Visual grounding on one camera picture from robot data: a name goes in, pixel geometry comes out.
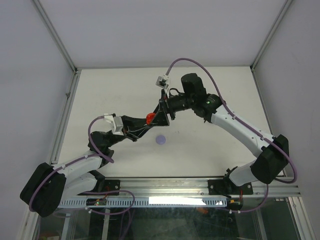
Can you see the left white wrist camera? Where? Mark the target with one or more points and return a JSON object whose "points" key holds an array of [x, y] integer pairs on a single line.
{"points": [[115, 122]]}

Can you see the aluminium mounting rail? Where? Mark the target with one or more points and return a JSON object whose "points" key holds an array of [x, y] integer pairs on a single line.
{"points": [[178, 186]]}

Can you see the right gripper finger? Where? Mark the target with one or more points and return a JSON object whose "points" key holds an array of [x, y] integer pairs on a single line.
{"points": [[160, 112], [160, 123]]}

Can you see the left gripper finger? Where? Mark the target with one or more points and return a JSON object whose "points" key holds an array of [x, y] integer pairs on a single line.
{"points": [[133, 122], [135, 133]]}

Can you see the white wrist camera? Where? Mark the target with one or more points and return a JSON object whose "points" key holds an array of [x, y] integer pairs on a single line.
{"points": [[115, 122], [163, 81]]}

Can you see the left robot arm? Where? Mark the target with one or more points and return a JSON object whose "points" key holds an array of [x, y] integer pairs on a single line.
{"points": [[49, 185]]}

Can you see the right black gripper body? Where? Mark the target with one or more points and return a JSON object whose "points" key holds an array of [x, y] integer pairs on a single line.
{"points": [[167, 107]]}

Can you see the left aluminium frame post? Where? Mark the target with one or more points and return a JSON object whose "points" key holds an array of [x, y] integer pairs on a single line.
{"points": [[54, 34]]}

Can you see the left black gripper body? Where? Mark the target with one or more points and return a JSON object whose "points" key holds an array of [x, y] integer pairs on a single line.
{"points": [[130, 136]]}

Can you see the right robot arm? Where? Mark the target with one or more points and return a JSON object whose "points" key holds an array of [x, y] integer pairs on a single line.
{"points": [[270, 152]]}

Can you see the slotted cable duct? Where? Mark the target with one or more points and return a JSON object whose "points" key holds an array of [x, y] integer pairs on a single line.
{"points": [[144, 202]]}

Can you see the aluminium frame post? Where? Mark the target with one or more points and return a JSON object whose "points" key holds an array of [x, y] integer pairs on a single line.
{"points": [[54, 34], [271, 33]]}

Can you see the purple charging case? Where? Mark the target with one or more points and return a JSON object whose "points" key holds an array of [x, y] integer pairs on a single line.
{"points": [[160, 139]]}

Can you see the right aluminium frame post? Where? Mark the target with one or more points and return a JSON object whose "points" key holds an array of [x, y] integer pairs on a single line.
{"points": [[271, 33]]}

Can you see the red charging case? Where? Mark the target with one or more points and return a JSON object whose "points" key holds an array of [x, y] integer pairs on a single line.
{"points": [[149, 118]]}

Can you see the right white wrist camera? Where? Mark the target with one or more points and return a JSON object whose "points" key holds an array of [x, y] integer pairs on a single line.
{"points": [[163, 81]]}

